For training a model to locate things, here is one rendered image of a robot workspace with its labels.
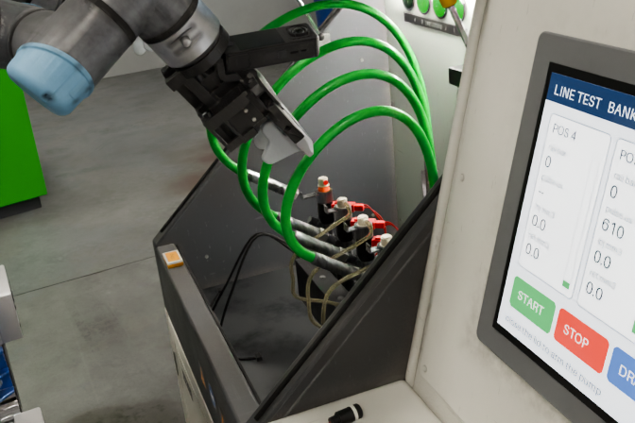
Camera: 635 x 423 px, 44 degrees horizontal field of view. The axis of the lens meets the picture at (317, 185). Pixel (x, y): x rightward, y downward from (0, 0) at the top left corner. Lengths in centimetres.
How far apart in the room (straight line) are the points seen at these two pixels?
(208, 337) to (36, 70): 62
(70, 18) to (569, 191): 50
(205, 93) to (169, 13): 11
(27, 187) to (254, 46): 381
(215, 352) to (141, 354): 186
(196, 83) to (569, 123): 40
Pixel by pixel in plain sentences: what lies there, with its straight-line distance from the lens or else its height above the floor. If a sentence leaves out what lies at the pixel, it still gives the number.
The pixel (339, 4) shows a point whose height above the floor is 142.
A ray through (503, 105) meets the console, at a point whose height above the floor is 136.
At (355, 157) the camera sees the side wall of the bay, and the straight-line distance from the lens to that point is 167.
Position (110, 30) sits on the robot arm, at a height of 149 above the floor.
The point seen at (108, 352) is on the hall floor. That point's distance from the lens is 314.
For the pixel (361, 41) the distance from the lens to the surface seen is 117.
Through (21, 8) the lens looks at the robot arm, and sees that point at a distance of 91.
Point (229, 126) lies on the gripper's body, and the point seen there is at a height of 136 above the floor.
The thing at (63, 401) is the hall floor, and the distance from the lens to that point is 294.
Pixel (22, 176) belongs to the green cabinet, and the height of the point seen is 22.
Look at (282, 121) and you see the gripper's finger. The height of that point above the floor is 135.
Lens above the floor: 161
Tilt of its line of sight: 22 degrees down
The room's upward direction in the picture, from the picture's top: 6 degrees counter-clockwise
